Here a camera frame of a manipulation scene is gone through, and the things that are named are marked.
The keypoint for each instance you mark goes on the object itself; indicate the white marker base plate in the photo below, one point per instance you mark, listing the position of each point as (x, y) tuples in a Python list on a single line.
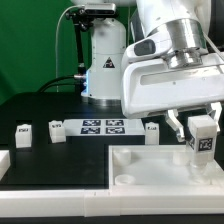
[(103, 127)]

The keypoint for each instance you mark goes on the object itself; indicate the black camera stand pole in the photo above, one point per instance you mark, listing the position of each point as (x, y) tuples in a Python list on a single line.
[(81, 23)]

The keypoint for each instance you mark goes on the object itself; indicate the black camera on mount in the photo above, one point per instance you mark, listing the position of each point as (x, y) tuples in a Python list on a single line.
[(100, 9)]

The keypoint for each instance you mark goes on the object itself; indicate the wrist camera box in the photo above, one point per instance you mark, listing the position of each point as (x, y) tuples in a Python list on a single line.
[(145, 50)]

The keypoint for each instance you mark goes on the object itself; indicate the white U-shaped fence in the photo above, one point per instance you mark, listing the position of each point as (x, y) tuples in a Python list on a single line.
[(87, 203)]

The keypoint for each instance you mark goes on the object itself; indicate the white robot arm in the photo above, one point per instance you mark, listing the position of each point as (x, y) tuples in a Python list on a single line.
[(168, 66)]

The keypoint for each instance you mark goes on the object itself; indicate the white square table top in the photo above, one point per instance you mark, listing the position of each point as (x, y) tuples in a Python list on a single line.
[(162, 170)]

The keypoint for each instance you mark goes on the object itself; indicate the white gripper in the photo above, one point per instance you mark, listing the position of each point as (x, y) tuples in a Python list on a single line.
[(150, 87)]

